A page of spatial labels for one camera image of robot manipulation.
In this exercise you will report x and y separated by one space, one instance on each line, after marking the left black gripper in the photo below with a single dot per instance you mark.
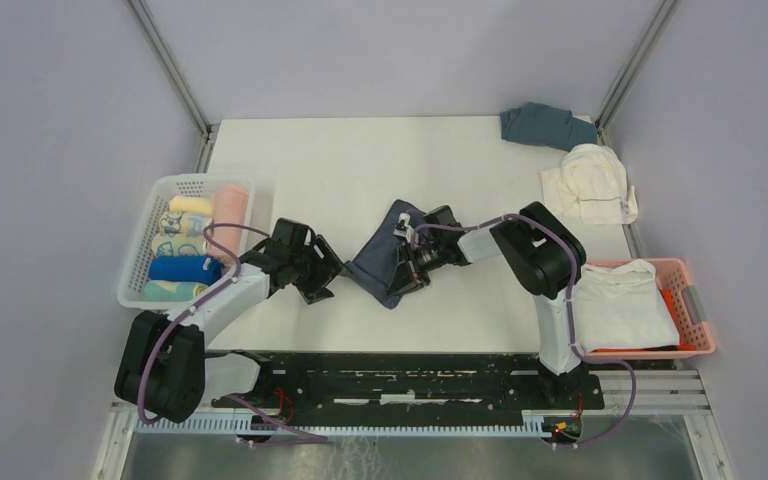
328 267

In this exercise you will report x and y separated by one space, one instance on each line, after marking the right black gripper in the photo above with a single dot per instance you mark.
410 274

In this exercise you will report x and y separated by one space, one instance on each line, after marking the dark blue towel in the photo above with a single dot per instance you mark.
374 266

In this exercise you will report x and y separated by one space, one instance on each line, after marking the pink towel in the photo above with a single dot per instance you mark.
230 204

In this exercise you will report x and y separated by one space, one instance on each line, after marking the white plastic basket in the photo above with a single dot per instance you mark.
139 256

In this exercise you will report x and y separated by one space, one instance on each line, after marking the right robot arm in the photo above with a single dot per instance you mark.
543 255

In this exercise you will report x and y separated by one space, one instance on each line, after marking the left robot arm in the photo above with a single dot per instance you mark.
164 367

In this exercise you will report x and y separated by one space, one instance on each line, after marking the blue rolled towel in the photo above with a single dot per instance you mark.
198 269

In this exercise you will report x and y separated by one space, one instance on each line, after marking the patterned rolled towel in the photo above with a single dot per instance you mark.
187 224
177 245

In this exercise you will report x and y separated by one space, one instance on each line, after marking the teal blue towel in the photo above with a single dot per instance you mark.
536 124

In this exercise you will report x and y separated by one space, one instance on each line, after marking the cream white towel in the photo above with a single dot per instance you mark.
590 184

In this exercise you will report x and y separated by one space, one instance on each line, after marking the white towel in basket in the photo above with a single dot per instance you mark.
621 308

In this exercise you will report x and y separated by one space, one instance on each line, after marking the pink plastic basket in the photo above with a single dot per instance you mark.
696 337

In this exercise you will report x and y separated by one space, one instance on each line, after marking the orange item in basket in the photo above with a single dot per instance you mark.
672 318

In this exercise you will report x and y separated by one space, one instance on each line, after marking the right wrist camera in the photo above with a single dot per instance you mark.
403 228

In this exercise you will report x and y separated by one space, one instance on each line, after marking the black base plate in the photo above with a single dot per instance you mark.
416 390

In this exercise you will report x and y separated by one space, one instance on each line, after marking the white cable duct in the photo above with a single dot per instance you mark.
243 424

